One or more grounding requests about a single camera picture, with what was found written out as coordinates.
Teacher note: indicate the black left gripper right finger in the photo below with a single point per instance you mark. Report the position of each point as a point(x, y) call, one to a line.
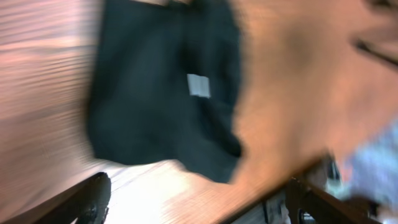
point(302, 198)

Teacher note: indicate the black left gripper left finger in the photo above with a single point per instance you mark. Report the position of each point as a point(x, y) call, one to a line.
point(84, 203)

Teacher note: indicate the black t-shirt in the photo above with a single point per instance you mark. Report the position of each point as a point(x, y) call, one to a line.
point(165, 85)

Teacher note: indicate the light blue printed shirt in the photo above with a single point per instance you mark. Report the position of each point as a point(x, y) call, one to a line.
point(371, 171)

